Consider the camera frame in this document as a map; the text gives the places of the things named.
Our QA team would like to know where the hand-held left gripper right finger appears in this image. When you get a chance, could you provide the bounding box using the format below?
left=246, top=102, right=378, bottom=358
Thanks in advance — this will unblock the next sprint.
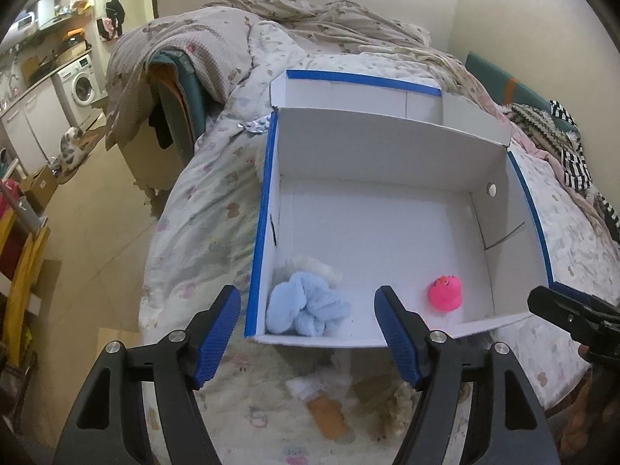
left=374, top=286, right=563, bottom=465

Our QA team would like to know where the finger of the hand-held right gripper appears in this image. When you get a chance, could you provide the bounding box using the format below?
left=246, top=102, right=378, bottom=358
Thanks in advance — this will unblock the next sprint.
left=528, top=286, right=620, bottom=350

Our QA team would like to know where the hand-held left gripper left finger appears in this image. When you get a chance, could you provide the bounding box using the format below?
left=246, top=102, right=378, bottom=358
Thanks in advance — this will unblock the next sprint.
left=52, top=285, right=241, bottom=465

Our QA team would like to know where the white cardboard box blue tape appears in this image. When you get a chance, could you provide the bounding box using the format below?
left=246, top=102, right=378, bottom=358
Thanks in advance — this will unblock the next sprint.
left=243, top=69, right=563, bottom=350

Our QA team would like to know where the pink toy duck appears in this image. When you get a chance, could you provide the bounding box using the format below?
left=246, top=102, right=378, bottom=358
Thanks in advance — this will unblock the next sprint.
left=427, top=275, right=463, bottom=313

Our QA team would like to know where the beige fluffy plush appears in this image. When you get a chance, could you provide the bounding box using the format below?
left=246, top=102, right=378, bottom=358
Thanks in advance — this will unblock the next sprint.
left=368, top=378, right=422, bottom=439

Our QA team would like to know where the light blue plush cloth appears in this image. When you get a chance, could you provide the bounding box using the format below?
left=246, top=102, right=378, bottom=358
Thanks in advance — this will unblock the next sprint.
left=265, top=271, right=352, bottom=337

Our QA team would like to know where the white fabric piece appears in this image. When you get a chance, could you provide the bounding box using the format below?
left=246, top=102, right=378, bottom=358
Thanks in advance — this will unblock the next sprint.
left=285, top=353, right=354, bottom=400

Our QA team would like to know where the orange brown felt piece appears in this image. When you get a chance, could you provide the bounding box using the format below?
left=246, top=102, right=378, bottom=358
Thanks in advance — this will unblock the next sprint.
left=306, top=394, right=353, bottom=443

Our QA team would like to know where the white fluffy plush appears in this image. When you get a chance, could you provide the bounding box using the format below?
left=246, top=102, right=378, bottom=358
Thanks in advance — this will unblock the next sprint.
left=286, top=254, right=342, bottom=286

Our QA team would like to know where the patterned white bed quilt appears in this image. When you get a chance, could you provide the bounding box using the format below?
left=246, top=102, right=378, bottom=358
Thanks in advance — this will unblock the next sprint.
left=138, top=24, right=620, bottom=465

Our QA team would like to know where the striped black white cloth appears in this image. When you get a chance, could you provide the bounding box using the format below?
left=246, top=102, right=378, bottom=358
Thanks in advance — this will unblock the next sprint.
left=528, top=145, right=604, bottom=216

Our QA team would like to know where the black white striped garment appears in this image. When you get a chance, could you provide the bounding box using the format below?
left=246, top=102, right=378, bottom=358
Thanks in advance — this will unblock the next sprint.
left=549, top=99, right=594, bottom=189

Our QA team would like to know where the patterned knit blanket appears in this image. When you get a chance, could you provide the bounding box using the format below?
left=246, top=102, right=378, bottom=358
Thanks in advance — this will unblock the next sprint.
left=504, top=103, right=565, bottom=152

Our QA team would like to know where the brown cardboard box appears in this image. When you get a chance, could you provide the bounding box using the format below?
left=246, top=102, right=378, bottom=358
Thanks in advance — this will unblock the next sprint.
left=22, top=165, right=59, bottom=211

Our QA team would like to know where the spotted cat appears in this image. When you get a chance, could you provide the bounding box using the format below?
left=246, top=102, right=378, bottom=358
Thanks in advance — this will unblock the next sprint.
left=59, top=126, right=90, bottom=171

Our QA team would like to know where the green cushion orange stripe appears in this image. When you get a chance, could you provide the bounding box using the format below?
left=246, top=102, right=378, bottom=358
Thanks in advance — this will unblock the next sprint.
left=465, top=51, right=565, bottom=117

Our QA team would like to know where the white washing machine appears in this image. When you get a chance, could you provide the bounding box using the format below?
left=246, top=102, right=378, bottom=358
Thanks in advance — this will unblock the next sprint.
left=53, top=55, right=105, bottom=124

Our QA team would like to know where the white kitchen cabinet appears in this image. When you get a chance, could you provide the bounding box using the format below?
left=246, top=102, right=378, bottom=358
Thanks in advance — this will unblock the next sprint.
left=0, top=80, right=69, bottom=175

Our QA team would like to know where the beige printed blanket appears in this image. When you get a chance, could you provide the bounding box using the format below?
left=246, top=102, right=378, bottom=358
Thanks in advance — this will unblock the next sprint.
left=104, top=0, right=485, bottom=152

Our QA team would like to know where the hanging pink garment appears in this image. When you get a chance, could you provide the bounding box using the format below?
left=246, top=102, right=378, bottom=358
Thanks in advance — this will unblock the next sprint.
left=97, top=17, right=122, bottom=42

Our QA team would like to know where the white kitchen appliance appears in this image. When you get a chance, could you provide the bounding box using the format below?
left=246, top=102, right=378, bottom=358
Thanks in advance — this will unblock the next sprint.
left=12, top=10, right=40, bottom=33

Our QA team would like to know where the yellow frame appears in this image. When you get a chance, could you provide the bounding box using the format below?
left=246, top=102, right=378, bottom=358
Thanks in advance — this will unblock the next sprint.
left=0, top=179, right=52, bottom=364

